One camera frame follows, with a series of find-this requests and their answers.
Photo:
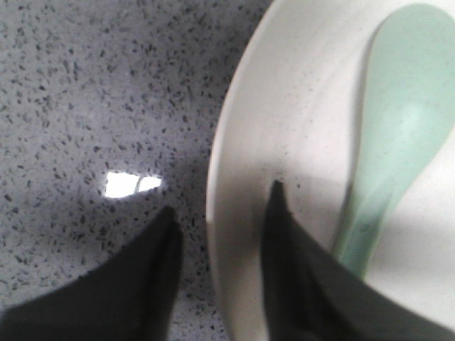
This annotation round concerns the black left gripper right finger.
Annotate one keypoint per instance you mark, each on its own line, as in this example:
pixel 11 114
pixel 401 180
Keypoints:
pixel 308 295

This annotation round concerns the pale green plastic spoon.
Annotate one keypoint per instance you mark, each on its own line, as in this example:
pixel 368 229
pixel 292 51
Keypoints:
pixel 407 115

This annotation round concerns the white round plate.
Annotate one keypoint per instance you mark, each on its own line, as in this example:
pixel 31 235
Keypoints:
pixel 292 114

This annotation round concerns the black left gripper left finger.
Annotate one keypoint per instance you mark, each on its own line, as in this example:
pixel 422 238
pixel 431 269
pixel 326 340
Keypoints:
pixel 130 297

